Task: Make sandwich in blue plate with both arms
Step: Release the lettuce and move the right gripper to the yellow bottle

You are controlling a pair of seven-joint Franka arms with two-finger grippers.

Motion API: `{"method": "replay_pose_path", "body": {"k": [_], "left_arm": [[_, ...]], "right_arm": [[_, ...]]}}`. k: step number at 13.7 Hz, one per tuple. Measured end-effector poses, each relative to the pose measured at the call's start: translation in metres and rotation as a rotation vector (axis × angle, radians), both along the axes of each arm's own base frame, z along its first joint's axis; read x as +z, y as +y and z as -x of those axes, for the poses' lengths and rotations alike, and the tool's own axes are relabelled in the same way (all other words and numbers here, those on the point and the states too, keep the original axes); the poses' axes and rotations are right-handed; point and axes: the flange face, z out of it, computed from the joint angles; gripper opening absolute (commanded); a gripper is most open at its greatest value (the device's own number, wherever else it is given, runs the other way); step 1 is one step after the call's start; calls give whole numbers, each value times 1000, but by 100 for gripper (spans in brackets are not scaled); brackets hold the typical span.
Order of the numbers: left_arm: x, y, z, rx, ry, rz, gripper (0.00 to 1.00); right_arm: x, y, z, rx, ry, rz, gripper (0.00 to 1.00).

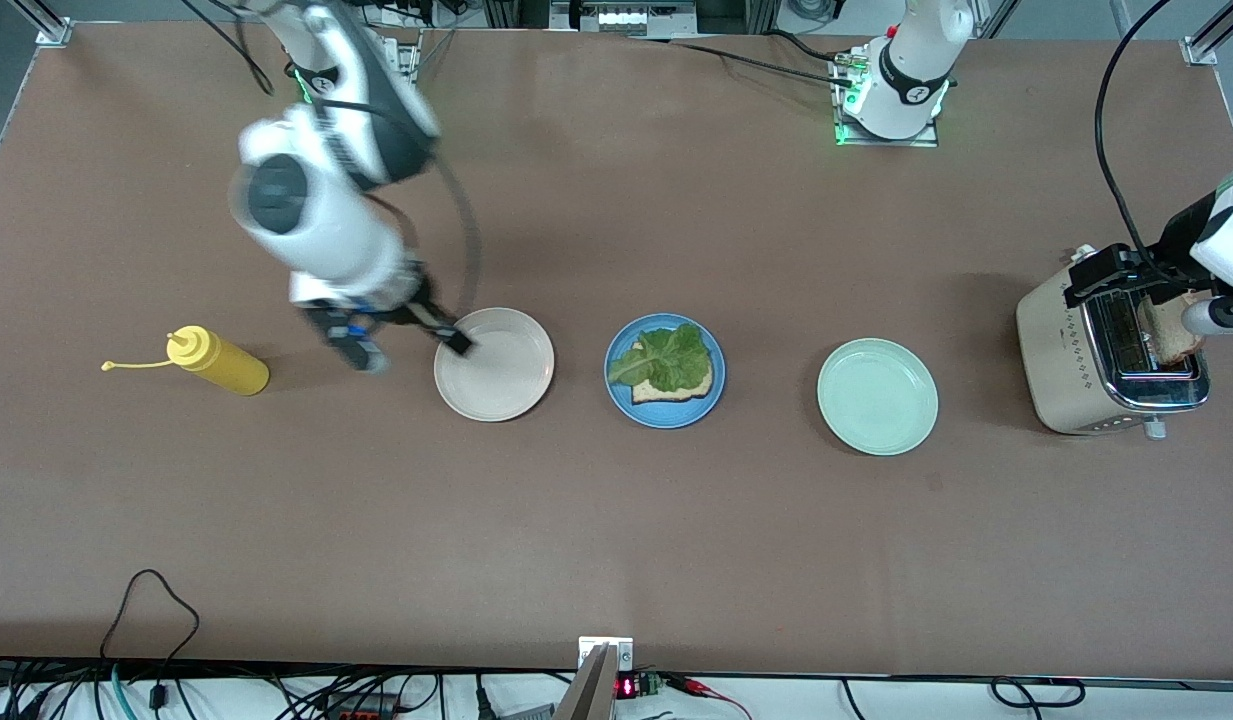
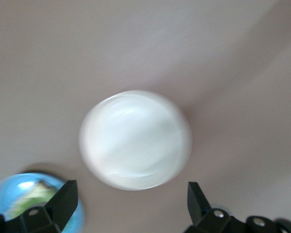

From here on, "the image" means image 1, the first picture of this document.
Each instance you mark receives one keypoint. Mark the yellow squeeze bottle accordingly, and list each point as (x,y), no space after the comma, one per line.
(226,365)

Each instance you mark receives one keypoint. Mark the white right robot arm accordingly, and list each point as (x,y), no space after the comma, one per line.
(316,215)

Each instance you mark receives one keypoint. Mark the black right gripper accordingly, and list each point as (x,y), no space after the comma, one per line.
(413,297)

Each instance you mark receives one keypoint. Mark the toasted bread slice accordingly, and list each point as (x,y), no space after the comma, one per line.
(676,394)
(1171,335)

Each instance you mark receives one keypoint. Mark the lit electronics unit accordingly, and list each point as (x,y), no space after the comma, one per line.
(624,16)

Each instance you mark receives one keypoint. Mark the red clip leads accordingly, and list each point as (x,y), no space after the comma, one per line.
(701,687)

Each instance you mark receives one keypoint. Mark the green lettuce leaf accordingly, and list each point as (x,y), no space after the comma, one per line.
(666,360)

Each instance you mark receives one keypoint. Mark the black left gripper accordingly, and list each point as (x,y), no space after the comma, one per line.
(1168,248)

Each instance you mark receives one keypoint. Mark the beige chrome toaster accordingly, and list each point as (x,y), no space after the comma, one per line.
(1061,370)

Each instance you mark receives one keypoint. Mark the blue plate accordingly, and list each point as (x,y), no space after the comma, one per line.
(666,415)

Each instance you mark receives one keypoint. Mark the white plate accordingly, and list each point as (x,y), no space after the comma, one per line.
(501,375)

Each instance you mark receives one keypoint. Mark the red digit display module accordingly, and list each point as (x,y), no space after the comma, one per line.
(638,686)

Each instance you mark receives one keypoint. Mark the aluminium camera mount post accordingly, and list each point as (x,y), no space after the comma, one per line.
(591,680)

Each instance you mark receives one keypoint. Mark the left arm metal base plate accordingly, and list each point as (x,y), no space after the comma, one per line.
(926,140)

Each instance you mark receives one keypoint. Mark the pale green plate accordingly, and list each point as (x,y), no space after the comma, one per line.
(878,397)

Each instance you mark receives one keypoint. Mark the aluminium frame post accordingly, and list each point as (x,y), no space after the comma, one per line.
(51,28)
(1211,38)

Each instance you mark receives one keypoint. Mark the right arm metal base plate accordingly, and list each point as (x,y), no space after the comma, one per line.
(408,60)

